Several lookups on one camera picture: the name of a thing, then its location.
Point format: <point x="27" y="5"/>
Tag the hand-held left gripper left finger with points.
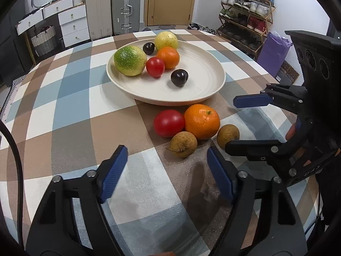
<point x="114" y="170"/>

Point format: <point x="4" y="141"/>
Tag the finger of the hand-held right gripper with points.
<point x="250" y="149"/>
<point x="250" y="100"/>

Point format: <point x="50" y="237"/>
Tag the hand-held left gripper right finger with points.
<point x="221" y="176"/>

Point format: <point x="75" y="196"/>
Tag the brown longan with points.
<point x="183" y="145"/>
<point x="226" y="134"/>

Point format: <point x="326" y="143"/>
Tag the cream round plate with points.
<point x="202" y="80"/>

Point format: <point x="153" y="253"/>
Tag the large orange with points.
<point x="202" y="121"/>

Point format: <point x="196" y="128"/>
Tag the red tomato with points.
<point x="155" y="67"/>
<point x="169" y="123"/>

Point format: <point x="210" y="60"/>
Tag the dark purple plum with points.
<point x="179" y="77"/>
<point x="148" y="48"/>

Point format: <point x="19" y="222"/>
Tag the small orange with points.
<point x="168" y="57"/>

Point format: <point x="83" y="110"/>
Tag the yellow passion fruit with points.
<point x="166" y="40"/>

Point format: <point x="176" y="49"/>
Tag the green speckled passion fruit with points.
<point x="130" y="60"/>

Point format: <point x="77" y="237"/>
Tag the person's right hand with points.
<point x="291" y="133"/>

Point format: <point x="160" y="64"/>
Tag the dark patterned doormat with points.
<point x="289" y="73"/>

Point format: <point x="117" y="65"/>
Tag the purple bag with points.
<point x="271" y="53"/>

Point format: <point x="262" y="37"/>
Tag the wooden shoe rack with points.
<point x="266" y="36"/>

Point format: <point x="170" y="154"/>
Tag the checkered tablecloth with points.
<point x="80" y="112"/>

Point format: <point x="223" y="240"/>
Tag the black white sneakers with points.
<point x="199" y="27"/>

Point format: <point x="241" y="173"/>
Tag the rows of shoes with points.
<point x="250" y="5"/>

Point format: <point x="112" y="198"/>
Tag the grey slippers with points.
<point x="150" y="28"/>

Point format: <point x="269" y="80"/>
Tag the wooden door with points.
<point x="170" y="2"/>

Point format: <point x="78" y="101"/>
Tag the wicker basket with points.
<point x="44" y="41"/>

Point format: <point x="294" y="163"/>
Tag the silver suitcase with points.
<point x="125" y="9"/>

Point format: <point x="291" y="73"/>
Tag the white desk with drawers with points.
<point x="72" y="18"/>

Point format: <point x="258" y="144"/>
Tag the beige suitcase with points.
<point x="98" y="13"/>

